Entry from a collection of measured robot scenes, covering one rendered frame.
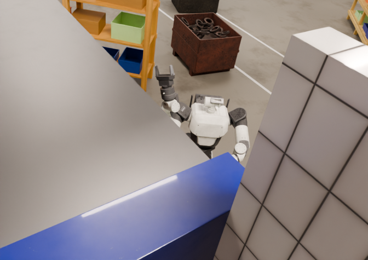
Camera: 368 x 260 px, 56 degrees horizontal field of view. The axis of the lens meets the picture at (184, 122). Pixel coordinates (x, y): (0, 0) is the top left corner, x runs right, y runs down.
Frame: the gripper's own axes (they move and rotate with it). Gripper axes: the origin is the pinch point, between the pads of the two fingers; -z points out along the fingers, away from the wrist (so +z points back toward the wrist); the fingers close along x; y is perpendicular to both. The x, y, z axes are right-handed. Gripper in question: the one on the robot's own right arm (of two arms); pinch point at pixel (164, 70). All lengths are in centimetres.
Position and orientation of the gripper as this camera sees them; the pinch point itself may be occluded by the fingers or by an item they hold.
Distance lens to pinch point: 215.4
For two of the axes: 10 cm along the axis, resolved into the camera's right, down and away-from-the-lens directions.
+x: 8.6, 0.6, -5.0
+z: 1.5, 9.2, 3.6
